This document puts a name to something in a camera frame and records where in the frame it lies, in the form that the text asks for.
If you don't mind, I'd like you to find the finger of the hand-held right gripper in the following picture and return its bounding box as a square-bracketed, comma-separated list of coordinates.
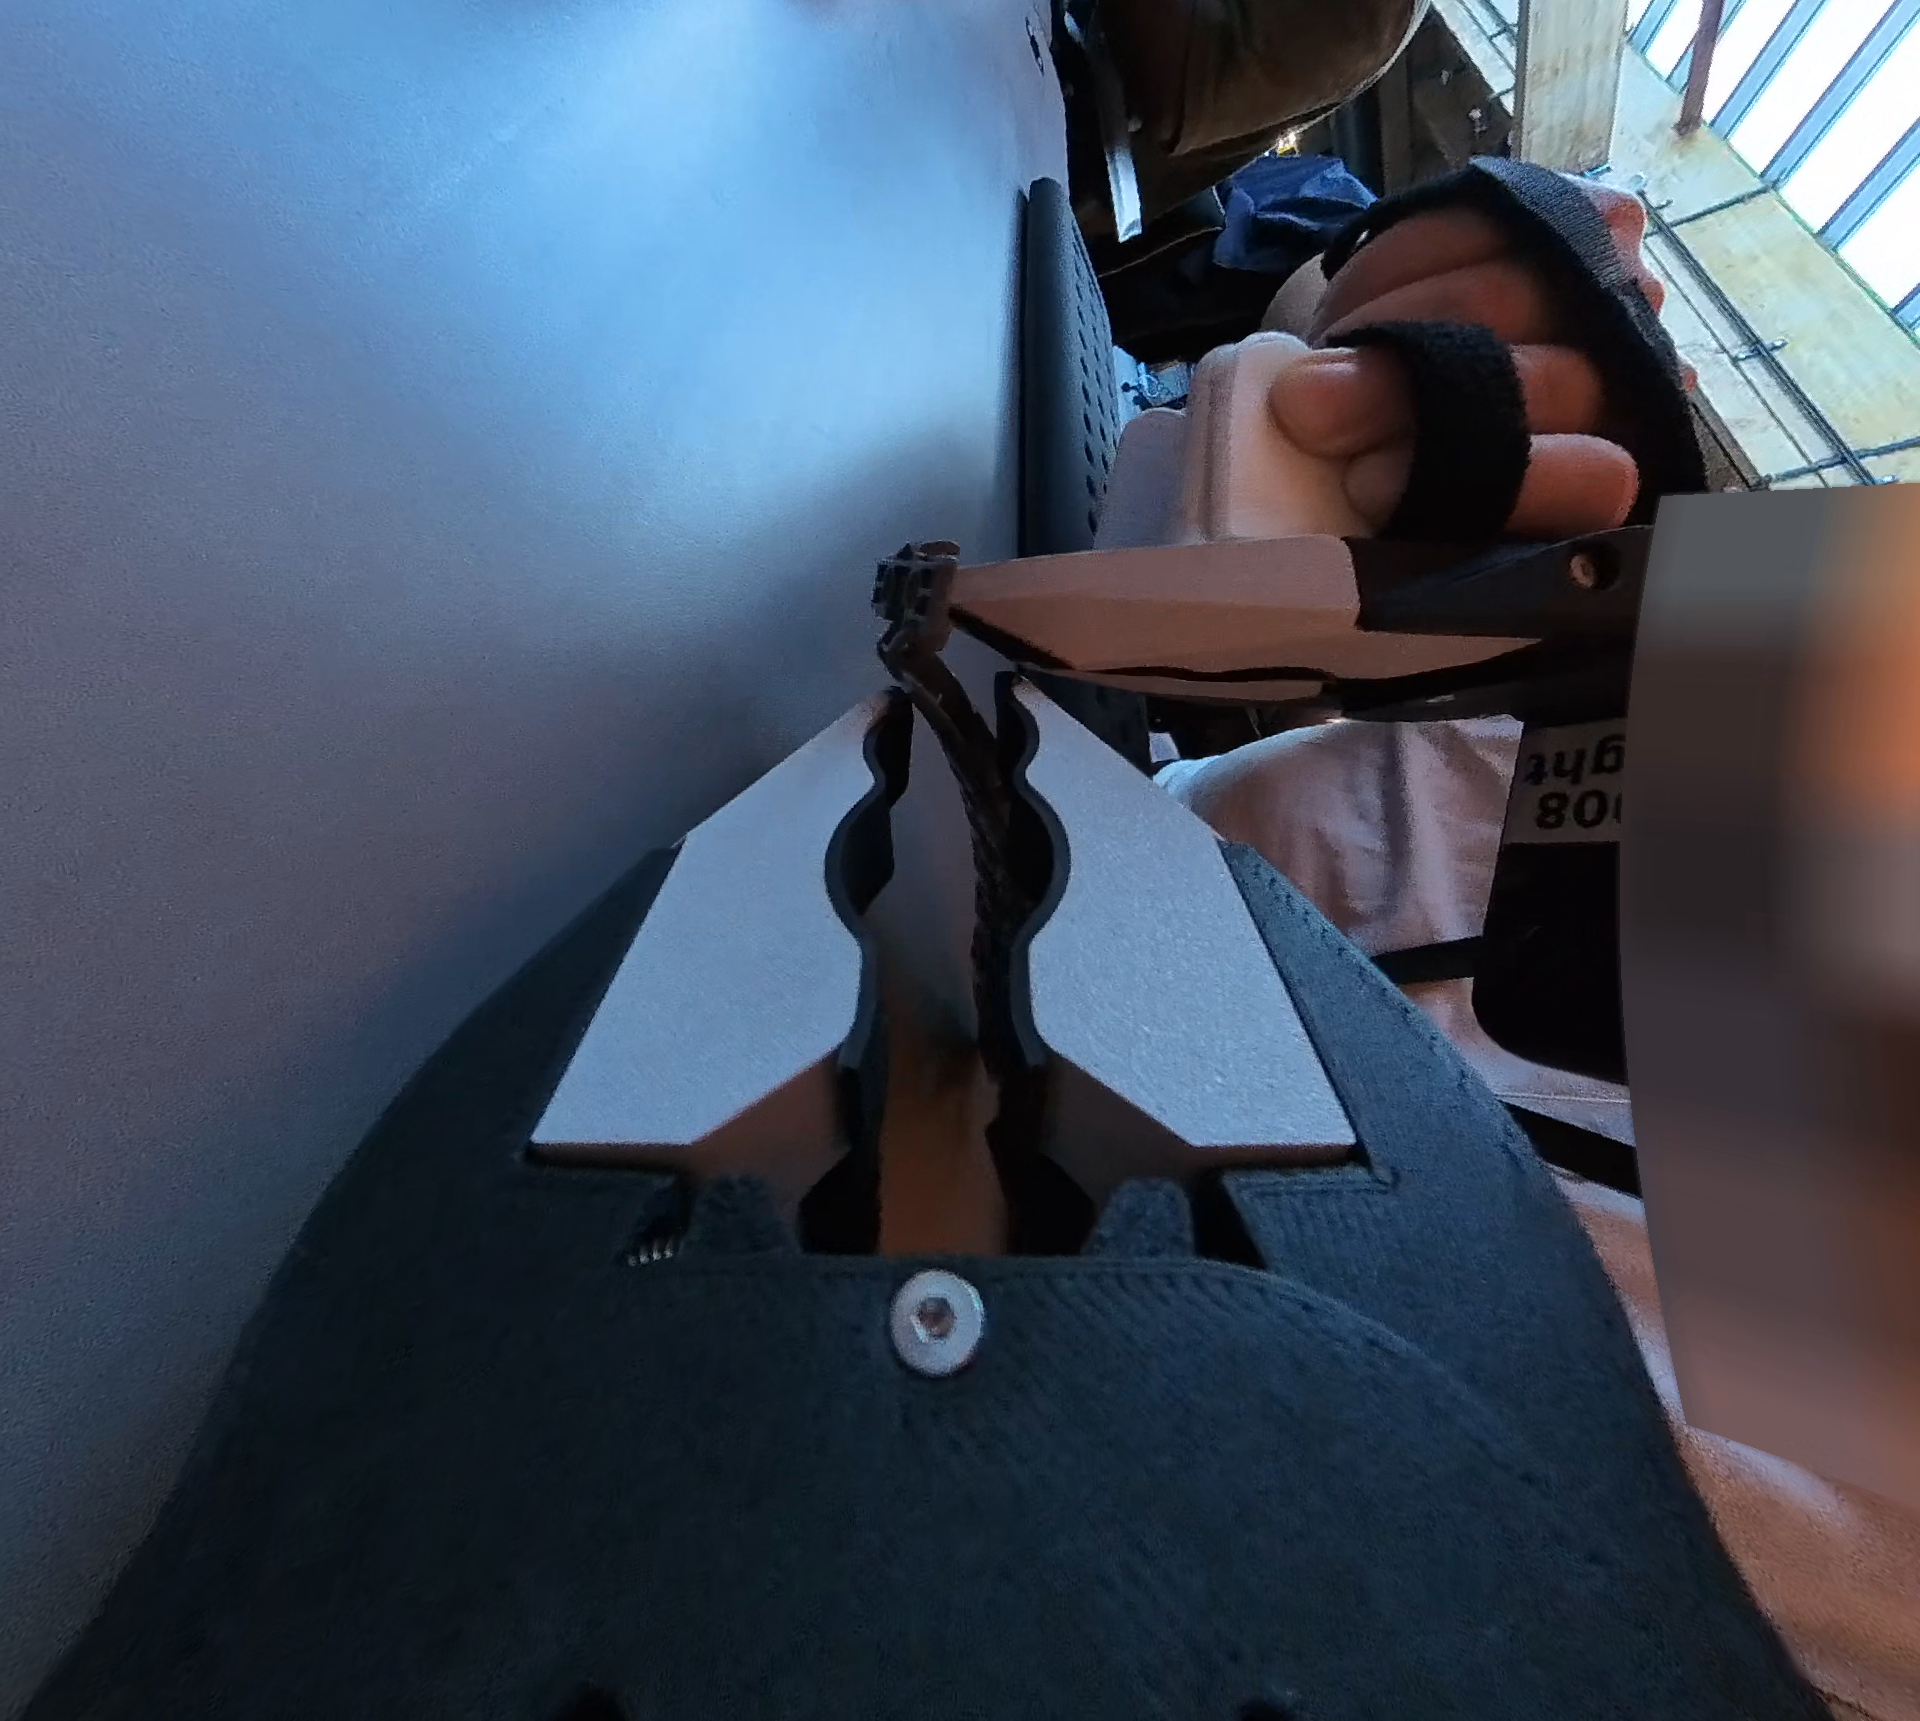
[1042, 627, 1541, 706]
[952, 532, 1370, 671]

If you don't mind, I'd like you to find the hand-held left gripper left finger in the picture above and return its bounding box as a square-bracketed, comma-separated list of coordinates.
[528, 685, 918, 1181]

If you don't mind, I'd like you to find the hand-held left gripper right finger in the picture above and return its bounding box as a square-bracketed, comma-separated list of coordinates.
[982, 674, 1360, 1200]

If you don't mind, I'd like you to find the black toy track chain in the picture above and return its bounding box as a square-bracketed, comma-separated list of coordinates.
[877, 631, 1053, 1123]

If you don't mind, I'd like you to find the small black track link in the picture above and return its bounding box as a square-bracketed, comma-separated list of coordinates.
[875, 539, 966, 663]

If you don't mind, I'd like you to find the grey desk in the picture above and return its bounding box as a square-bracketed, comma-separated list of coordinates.
[0, 0, 1083, 1692]

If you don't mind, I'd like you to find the person's right hand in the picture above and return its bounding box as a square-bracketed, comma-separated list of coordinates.
[1266, 176, 1704, 539]

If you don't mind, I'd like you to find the black perforated panel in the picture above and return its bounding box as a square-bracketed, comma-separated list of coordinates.
[1021, 176, 1165, 778]

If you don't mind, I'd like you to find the wooden window ledge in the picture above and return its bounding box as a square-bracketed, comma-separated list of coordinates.
[1605, 56, 1920, 491]

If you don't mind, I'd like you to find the blue cloth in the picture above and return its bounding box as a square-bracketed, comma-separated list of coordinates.
[1214, 151, 1374, 267]

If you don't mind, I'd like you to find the large grid window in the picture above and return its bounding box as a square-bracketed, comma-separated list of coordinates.
[1627, 0, 1920, 342]

